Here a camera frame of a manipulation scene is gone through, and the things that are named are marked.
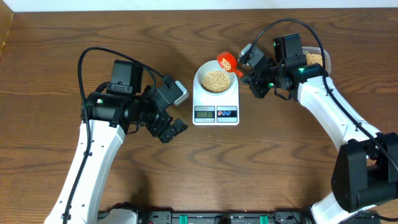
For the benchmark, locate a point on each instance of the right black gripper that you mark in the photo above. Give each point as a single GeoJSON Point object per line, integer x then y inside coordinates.
{"type": "Point", "coordinates": [253, 81]}

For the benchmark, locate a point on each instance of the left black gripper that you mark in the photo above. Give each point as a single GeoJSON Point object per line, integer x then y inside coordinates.
{"type": "Point", "coordinates": [157, 127]}

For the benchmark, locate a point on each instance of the red measuring scoop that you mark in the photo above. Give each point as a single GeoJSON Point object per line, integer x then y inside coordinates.
{"type": "Point", "coordinates": [228, 63]}

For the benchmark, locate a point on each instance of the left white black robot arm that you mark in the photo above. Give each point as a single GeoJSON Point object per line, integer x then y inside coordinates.
{"type": "Point", "coordinates": [107, 114]}

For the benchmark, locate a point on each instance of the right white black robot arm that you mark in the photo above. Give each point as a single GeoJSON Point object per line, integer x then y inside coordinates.
{"type": "Point", "coordinates": [365, 173]}

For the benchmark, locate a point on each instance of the soybeans in bowl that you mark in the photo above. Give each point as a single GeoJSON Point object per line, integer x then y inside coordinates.
{"type": "Point", "coordinates": [216, 81]}

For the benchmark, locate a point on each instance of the white kitchen scale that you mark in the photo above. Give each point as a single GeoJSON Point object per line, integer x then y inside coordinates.
{"type": "Point", "coordinates": [216, 110]}

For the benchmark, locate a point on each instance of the white bowl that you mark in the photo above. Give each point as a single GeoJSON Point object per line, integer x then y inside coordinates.
{"type": "Point", "coordinates": [209, 66]}

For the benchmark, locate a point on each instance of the soybeans in container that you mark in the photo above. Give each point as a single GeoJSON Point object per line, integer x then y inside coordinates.
{"type": "Point", "coordinates": [314, 58]}

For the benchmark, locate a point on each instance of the clear plastic bean container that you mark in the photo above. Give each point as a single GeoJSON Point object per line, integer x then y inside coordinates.
{"type": "Point", "coordinates": [316, 50]}

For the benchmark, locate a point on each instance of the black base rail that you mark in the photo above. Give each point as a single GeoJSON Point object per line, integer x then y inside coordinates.
{"type": "Point", "coordinates": [128, 213]}

